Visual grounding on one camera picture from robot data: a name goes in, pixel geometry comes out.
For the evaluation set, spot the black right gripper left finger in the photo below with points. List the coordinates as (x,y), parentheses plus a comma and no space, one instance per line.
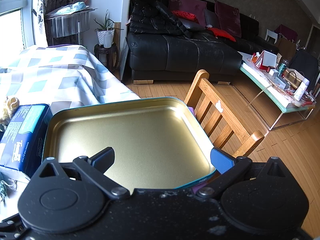
(101,161)

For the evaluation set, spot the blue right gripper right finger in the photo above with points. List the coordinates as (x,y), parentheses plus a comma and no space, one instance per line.
(221,160)

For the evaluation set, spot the wooden chair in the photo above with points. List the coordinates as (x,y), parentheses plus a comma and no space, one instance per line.
(202,96)

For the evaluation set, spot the purple mat under tray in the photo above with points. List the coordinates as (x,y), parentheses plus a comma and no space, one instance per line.
(202,184)

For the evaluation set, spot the gold metal tin tray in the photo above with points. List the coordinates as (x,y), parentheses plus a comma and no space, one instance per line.
(158,143)

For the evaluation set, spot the blue Tempo tissue pack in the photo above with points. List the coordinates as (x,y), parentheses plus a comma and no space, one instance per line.
(23,142)

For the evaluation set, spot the glass coffee table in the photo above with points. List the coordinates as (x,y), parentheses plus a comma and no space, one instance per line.
(283,101)

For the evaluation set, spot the checkered tablecloth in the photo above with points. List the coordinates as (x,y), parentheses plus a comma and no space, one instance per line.
(62,77)

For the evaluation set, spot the dark round plant stand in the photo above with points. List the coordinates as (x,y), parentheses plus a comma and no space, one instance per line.
(108,56)

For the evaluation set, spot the woven basket on table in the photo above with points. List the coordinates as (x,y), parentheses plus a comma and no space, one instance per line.
(293,77)

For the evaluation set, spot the white pink bottle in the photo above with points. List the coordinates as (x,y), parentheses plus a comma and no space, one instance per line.
(301,89)

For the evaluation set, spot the black leather sofa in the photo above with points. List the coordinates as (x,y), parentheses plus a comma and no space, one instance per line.
(171,45)

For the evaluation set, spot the red cushion on sofa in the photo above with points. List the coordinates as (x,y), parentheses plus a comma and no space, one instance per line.
(221,33)

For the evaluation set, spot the potted plant white pot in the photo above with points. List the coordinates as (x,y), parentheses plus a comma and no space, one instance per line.
(107,27)

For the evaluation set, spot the round metal side table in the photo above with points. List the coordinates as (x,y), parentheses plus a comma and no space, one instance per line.
(69,20)

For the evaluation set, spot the dark red cushion right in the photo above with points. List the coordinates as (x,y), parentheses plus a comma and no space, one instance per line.
(229,18)

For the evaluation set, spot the dark red cushion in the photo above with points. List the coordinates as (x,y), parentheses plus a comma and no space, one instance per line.
(195,7)
(229,18)

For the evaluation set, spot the dark red cushion left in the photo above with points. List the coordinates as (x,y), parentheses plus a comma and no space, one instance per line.
(195,7)

